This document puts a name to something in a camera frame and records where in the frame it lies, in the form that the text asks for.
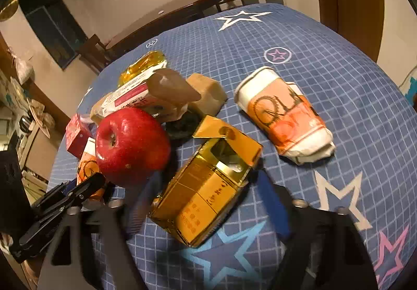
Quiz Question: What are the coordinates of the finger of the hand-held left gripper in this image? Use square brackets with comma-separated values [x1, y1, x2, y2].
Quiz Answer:
[31, 173, 106, 215]
[10, 208, 70, 263]

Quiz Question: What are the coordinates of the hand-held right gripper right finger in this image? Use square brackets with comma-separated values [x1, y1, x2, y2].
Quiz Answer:
[256, 171, 380, 290]

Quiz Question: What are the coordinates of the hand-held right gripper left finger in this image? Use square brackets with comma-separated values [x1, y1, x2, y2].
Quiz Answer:
[38, 173, 163, 290]

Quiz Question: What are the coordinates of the crushed orange paper cup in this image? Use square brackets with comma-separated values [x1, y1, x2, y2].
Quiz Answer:
[234, 66, 336, 166]
[76, 137, 109, 211]

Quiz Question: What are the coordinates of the red cardboard box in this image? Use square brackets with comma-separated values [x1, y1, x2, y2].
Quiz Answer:
[65, 113, 93, 159]

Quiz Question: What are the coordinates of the gold cardboard box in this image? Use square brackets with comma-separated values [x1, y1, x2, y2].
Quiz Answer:
[148, 115, 264, 248]

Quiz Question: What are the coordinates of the long white pink box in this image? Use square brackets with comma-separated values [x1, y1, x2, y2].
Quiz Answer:
[90, 69, 183, 124]

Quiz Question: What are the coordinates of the beige rectangular block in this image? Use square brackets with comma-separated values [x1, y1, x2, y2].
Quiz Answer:
[186, 73, 228, 118]

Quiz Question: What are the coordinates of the bin with green bag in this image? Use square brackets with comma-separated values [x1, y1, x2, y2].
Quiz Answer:
[399, 65, 417, 106]

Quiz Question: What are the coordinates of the kitchen counter cabinet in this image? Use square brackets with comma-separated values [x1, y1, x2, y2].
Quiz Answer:
[20, 127, 62, 180]

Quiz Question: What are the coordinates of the red apple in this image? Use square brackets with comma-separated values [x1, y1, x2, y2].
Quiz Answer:
[95, 108, 171, 188]

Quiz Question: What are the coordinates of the hanging beige cloth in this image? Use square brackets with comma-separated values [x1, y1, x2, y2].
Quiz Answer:
[28, 98, 55, 139]

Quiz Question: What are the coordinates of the hanging white plastic bag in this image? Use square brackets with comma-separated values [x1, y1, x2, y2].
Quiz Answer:
[16, 57, 35, 84]

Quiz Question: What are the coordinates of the gold foil wrapper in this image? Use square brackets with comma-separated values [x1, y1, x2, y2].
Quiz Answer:
[117, 51, 168, 87]

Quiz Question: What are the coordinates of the blue checked star tablecloth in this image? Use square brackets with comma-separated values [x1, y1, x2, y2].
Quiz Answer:
[47, 3, 417, 290]

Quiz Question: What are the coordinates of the dark window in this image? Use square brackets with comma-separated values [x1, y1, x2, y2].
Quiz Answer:
[18, 0, 88, 71]

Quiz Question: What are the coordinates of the dark wooden dining table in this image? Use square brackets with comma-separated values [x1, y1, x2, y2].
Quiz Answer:
[106, 0, 229, 56]

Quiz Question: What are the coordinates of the brown wooden door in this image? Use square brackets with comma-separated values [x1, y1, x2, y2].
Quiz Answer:
[309, 0, 385, 63]

